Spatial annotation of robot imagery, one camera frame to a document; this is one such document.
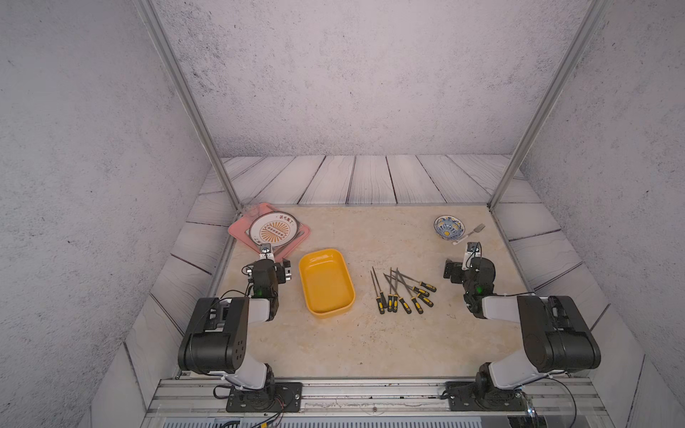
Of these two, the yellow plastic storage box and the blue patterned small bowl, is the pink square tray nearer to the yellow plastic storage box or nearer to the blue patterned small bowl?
the yellow plastic storage box

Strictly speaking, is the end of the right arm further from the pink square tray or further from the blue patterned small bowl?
the pink square tray

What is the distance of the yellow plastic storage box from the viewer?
0.92m
